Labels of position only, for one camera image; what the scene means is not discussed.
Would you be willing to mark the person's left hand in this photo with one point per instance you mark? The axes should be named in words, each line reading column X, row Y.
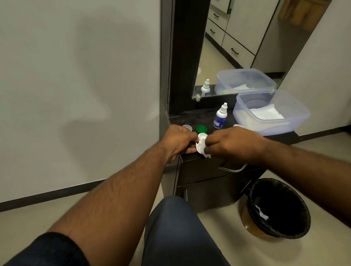
column 178, row 142

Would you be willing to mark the person's right hand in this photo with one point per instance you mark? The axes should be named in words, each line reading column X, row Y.
column 239, row 146

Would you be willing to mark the translucent lens case cap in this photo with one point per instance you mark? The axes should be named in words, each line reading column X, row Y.
column 188, row 127

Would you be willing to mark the white contact lens case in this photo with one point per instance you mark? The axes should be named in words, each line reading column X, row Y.
column 200, row 148

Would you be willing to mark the white tissue sheet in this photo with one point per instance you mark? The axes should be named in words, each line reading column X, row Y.
column 203, row 138

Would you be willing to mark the green lens case cap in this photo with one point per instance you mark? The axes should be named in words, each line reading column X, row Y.
column 202, row 128

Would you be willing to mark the small solution dropper bottle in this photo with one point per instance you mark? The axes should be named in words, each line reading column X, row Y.
column 220, row 121

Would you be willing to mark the person's left forearm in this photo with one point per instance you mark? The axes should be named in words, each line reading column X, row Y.
column 117, row 206

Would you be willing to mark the person's right forearm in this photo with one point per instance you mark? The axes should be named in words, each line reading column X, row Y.
column 331, row 183

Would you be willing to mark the clear plastic container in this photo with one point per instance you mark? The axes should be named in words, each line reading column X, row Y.
column 272, row 129

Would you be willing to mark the stack of white tissues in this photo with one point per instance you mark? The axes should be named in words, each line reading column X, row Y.
column 267, row 113

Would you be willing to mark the black dresser cabinet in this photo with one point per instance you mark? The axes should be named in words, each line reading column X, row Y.
column 213, row 196

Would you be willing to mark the crumpled white tissue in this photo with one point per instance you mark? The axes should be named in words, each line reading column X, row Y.
column 260, row 213

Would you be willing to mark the trash bin with black liner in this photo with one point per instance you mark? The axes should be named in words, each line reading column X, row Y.
column 284, row 213

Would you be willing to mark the dresser mirror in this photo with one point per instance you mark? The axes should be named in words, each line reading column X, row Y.
column 215, row 61

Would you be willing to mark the dark blue trousers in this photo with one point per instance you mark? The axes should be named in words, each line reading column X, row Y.
column 178, row 246

